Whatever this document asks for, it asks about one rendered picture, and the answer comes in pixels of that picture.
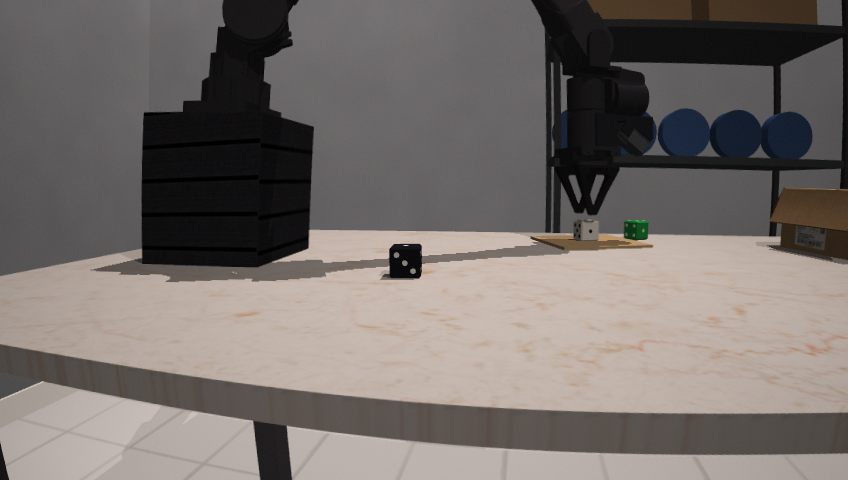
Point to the tan mat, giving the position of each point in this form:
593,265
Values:
567,242

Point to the green die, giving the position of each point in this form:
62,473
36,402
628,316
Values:
635,229

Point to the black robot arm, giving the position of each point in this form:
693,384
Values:
255,26

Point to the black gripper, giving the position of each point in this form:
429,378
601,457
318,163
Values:
581,130

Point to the open brown cardboard box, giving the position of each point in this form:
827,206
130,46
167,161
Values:
826,209

